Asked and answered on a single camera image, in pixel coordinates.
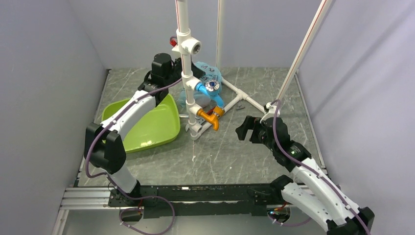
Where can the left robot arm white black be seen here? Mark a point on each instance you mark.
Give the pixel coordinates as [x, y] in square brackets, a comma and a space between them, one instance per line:
[104, 151]

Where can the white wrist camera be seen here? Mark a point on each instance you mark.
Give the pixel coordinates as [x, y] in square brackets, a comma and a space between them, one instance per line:
[175, 50]
[271, 109]

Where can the blue plastic faucet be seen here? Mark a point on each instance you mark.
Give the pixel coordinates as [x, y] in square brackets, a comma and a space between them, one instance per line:
[212, 89]

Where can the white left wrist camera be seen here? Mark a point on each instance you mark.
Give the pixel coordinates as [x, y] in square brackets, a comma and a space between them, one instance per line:
[175, 50]

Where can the orange plastic faucet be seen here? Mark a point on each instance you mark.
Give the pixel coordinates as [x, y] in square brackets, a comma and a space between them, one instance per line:
[212, 117]

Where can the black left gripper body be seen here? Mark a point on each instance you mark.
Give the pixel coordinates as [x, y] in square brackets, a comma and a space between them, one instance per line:
[176, 72]

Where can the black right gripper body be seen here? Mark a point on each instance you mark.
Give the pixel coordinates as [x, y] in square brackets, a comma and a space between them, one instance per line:
[259, 135]

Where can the blue printed plastic bag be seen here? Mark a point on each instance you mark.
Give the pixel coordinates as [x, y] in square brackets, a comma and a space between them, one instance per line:
[204, 72]

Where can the thin white rear pipe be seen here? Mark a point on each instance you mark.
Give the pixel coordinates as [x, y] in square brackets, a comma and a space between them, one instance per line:
[220, 32]

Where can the white vertical pipe with fittings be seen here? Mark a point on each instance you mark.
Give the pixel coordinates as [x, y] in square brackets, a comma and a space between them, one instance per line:
[187, 46]

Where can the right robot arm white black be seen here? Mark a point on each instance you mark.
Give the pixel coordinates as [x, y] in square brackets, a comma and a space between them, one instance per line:
[336, 213]

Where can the white floor pipe frame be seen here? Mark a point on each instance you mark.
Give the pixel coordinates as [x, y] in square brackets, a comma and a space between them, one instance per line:
[240, 95]

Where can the green plastic basin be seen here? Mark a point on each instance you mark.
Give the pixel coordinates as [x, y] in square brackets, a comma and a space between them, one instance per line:
[158, 126]

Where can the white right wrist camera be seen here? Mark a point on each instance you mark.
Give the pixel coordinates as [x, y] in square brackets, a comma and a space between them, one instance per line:
[271, 109]

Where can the white slanted pipe red stripe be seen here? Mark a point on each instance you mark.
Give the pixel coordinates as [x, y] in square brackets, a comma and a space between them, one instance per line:
[306, 43]

